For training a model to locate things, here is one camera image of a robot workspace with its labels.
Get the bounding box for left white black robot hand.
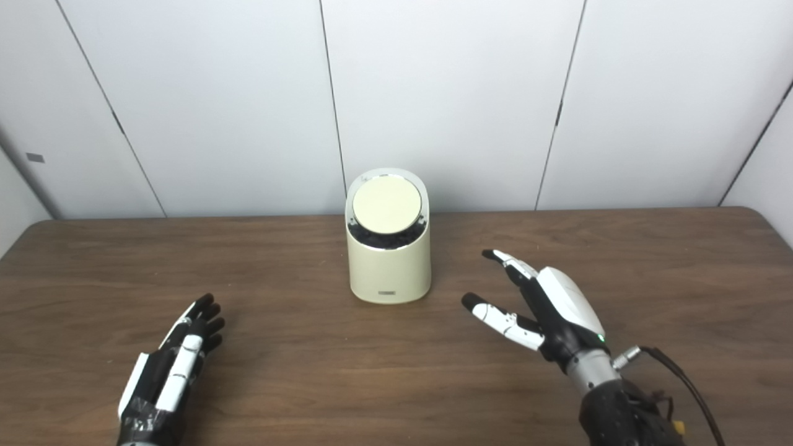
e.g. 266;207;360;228
118;293;226;446

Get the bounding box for cream-colored round bin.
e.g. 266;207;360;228
345;168;432;305

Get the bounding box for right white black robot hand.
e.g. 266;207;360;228
462;249;609;372

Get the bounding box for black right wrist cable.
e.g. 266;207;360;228
612;346;725;446

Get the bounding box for thin cable with yellow connector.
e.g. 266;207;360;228
644;387;690;442

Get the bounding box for cream round bin lid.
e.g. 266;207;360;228
352;176;423;235

